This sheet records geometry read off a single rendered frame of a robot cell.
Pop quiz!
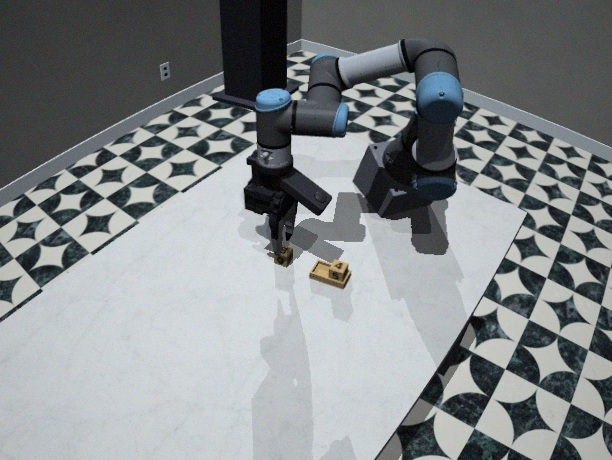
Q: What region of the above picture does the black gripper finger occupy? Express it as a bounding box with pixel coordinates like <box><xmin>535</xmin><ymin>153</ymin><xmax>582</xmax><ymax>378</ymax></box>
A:
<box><xmin>256</xmin><ymin>205</ymin><xmax>284</xmax><ymax>256</ymax></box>
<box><xmin>281</xmin><ymin>199</ymin><xmax>298</xmax><ymax>241</ymax></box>

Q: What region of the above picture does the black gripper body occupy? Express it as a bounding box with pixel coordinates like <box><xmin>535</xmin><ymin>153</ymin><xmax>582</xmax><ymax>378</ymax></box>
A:
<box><xmin>243</xmin><ymin>150</ymin><xmax>295</xmax><ymax>217</ymax></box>

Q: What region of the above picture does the tan cube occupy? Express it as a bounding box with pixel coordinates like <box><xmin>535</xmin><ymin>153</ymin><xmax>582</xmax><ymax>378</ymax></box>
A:
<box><xmin>328</xmin><ymin>259</ymin><xmax>348</xmax><ymax>282</ymax></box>
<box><xmin>274</xmin><ymin>245</ymin><xmax>293</xmax><ymax>267</ymax></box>

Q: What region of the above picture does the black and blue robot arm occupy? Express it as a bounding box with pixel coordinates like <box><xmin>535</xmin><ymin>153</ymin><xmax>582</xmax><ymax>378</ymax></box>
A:
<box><xmin>255</xmin><ymin>37</ymin><xmax>463</xmax><ymax>216</ymax></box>

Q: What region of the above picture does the tan wooden tray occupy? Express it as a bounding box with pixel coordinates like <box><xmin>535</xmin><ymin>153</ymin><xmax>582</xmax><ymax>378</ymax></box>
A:
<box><xmin>309</xmin><ymin>259</ymin><xmax>351</xmax><ymax>289</ymax></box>

